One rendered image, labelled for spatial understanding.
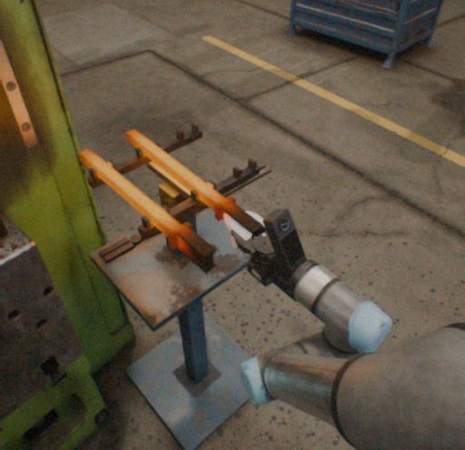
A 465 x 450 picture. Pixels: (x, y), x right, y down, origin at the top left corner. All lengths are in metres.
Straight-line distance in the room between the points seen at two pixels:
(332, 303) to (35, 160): 0.77
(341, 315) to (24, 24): 0.84
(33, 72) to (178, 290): 0.59
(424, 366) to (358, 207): 2.07
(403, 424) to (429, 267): 1.87
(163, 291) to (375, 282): 1.25
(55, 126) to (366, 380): 0.93
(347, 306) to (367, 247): 1.54
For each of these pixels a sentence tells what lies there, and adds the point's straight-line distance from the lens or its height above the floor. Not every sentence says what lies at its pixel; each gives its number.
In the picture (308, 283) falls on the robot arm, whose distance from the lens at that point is 0.72.
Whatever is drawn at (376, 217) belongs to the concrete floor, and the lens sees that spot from 2.40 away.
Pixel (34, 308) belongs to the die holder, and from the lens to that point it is 1.08.
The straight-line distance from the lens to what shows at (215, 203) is 0.84.
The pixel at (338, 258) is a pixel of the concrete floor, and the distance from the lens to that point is 2.13.
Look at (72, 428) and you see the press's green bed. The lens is 1.57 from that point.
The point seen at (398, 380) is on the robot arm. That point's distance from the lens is 0.39.
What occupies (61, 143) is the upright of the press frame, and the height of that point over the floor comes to 0.96.
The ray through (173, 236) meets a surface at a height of 1.00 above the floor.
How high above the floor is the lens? 1.55
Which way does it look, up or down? 43 degrees down
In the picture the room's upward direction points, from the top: straight up
